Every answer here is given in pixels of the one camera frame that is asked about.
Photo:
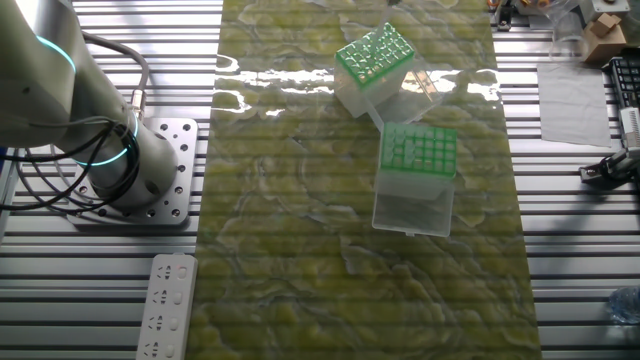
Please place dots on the grey control box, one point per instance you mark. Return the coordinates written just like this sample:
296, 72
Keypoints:
610, 6

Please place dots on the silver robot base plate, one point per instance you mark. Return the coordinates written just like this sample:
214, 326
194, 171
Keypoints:
190, 157

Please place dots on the green marble pattern mat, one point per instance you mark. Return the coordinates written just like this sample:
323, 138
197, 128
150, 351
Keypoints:
300, 225

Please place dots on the small brown cardboard box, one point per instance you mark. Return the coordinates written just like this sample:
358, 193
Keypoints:
605, 40

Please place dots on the black clamp stand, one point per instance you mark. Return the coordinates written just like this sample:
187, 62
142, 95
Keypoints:
504, 17

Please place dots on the clear plastic cup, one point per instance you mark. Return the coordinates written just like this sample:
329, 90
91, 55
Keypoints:
567, 30

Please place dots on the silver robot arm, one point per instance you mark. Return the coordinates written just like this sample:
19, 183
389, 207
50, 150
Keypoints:
40, 75

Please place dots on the silver depth camera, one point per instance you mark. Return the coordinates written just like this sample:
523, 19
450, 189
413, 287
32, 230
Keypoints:
631, 125

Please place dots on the black keyboard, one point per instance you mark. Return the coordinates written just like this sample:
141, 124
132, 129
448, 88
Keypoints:
627, 80

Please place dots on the small orange object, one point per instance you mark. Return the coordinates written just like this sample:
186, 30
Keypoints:
540, 3

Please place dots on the clear tip box green rack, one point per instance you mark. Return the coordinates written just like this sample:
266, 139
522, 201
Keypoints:
412, 210
350, 95

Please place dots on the white paper sheet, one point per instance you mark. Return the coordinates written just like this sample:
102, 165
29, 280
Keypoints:
572, 105

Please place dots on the silver camera on black clamp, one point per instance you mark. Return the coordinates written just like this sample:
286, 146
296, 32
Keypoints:
607, 170

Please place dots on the clear water bottle blue cap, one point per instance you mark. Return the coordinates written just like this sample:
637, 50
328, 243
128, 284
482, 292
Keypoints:
626, 305

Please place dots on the white power strip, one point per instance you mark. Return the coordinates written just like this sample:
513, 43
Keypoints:
167, 310

